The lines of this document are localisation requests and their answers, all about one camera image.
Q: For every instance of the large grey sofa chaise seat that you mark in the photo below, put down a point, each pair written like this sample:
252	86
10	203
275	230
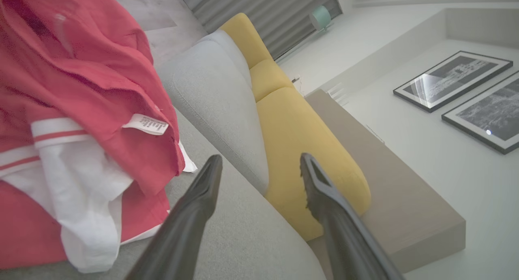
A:
251	247

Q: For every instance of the black framed monochrome picture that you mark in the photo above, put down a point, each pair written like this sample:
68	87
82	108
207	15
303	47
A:
454	79
490	114

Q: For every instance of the grey sofa seat cushion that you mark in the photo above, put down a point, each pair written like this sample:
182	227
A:
231	49
211	110

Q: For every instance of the red shorts with white trim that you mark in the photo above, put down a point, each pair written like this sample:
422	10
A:
24	231

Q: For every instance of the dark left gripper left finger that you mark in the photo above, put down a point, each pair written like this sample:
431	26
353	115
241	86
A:
178	231

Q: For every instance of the red Bulls 23 jersey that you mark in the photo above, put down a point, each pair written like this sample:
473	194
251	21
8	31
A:
81	69

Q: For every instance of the yellow sofa backrest cushion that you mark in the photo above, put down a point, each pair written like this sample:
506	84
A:
267	79
292	150

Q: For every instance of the grey pleated curtain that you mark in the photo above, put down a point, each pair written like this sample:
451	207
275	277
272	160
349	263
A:
259	12

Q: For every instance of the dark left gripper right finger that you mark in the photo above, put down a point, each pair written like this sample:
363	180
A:
344	239

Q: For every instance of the beige wooden ledge panel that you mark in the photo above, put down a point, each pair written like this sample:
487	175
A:
385	182

